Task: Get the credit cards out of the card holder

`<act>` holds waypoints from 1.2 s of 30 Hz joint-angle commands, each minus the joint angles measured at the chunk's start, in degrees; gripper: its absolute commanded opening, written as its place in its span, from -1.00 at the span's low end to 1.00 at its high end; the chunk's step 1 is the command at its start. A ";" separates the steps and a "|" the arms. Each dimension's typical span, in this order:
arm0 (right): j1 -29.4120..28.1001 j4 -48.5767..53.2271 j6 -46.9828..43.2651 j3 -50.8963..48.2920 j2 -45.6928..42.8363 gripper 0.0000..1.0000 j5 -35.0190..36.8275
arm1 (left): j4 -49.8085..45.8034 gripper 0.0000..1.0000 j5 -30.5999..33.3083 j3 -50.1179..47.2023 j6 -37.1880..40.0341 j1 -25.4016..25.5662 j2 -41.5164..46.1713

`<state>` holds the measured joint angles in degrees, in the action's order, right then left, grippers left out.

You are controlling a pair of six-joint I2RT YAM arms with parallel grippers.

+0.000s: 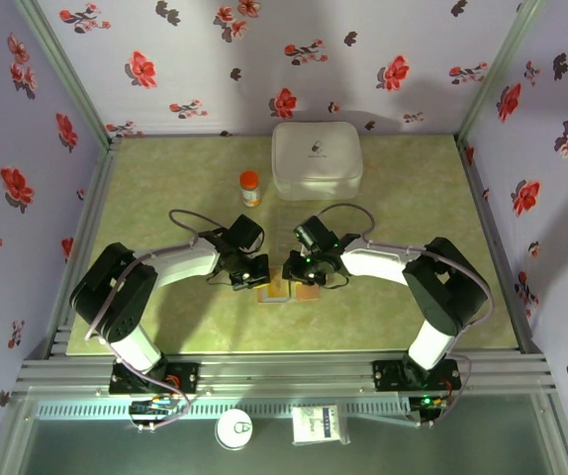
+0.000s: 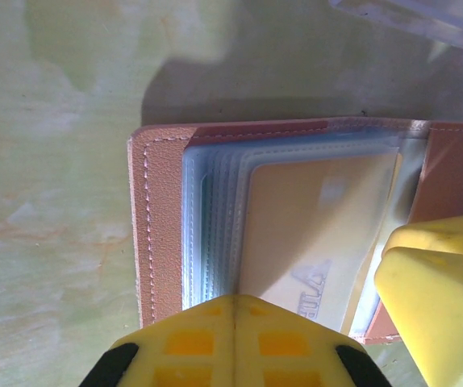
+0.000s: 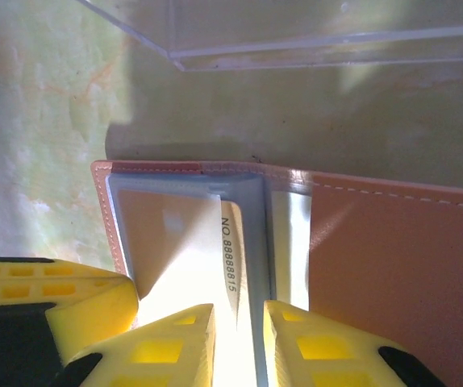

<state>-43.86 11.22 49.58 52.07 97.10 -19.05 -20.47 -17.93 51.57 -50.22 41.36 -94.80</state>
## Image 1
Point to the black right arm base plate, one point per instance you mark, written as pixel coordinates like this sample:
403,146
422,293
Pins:
388,376

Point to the round white lid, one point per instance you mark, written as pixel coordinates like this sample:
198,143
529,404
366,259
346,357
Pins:
234,435

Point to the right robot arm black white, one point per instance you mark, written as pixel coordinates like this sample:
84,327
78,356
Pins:
378,264

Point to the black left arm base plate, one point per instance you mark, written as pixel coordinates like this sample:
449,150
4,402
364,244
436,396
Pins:
185,378

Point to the white zipped medicine pouch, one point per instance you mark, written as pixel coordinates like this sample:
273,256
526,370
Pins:
313,163

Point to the small electronics board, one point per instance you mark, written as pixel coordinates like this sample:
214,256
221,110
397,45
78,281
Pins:
153,408
427,403

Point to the white packet in plastic bag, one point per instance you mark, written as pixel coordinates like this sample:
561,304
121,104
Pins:
318,425

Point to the gold credit card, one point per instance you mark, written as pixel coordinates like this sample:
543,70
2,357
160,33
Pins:
274,289

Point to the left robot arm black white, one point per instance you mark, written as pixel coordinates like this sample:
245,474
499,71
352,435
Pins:
185,262

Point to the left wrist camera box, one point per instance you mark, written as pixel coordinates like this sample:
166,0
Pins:
253,231

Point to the brown leather card holder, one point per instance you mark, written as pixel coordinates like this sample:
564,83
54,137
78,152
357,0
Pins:
309,294

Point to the orange capped pill bottle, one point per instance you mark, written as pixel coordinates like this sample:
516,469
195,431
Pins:
250,190

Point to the aluminium frame post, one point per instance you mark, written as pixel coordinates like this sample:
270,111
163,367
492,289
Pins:
499,74
68,74

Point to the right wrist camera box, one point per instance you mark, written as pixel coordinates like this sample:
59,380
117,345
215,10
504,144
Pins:
304,235

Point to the aluminium frame cross rail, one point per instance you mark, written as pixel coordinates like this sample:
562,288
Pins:
284,376

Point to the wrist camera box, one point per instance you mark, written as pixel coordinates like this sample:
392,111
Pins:
304,235
253,231

